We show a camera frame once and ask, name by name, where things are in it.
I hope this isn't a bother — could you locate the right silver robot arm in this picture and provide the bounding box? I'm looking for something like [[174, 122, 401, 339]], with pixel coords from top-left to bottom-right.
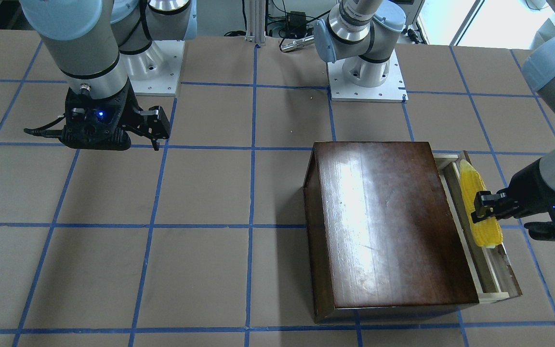
[[20, 0, 198, 151]]

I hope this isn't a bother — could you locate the dark wooden drawer cabinet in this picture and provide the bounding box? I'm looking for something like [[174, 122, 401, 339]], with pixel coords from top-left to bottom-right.
[[303, 141, 480, 324]]

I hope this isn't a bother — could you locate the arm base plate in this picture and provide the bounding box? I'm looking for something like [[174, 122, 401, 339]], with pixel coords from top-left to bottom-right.
[[327, 50, 409, 103], [120, 41, 186, 96]]

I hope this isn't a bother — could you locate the wooden drawer with handle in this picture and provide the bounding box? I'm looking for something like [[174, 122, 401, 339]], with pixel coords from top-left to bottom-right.
[[433, 152, 523, 304]]

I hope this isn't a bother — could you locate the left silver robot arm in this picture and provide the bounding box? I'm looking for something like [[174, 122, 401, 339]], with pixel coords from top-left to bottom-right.
[[303, 38, 555, 190]]

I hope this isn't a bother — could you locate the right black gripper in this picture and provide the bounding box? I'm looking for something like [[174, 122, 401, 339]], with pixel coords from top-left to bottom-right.
[[60, 81, 171, 151]]

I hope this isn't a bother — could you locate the aluminium frame post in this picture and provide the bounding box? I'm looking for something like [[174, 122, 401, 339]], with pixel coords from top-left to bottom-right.
[[243, 0, 268, 47]]

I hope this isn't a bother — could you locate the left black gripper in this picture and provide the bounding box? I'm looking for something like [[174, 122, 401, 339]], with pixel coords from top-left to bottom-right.
[[471, 161, 555, 223]]

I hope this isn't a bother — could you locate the yellow corn cob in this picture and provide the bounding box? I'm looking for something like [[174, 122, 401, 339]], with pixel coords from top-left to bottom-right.
[[459, 160, 503, 249]]

